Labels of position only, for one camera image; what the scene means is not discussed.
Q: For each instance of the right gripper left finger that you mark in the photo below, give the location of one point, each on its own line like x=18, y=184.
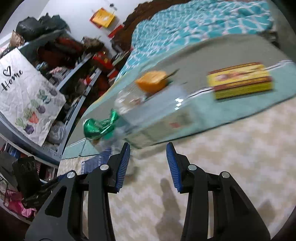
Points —
x=78, y=208

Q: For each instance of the clear plastic bottle green label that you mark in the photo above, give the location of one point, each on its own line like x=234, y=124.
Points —
x=166, y=115

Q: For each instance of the white home tote bag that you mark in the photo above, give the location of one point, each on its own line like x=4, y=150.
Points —
x=28, y=100

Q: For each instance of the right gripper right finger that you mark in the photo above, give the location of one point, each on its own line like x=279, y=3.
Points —
x=235, y=217

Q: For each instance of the teal patterned quilt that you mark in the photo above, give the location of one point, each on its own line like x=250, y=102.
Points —
x=193, y=22

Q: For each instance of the teal grey bed sheet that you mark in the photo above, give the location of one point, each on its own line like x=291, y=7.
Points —
x=193, y=62

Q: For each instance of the yellow red flat box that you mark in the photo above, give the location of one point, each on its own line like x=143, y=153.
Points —
x=240, y=80

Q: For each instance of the crushed green soda can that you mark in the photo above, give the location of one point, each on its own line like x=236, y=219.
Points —
x=95, y=129

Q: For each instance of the grey metal shelf rack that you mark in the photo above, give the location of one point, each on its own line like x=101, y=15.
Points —
x=64, y=63

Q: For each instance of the black bag on shelf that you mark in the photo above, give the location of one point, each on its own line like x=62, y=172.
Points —
x=30, y=29

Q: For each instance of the yellow wall calendar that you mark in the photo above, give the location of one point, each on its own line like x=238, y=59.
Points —
x=102, y=18

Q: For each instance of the orange peel half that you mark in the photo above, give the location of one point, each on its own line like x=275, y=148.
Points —
x=154, y=81

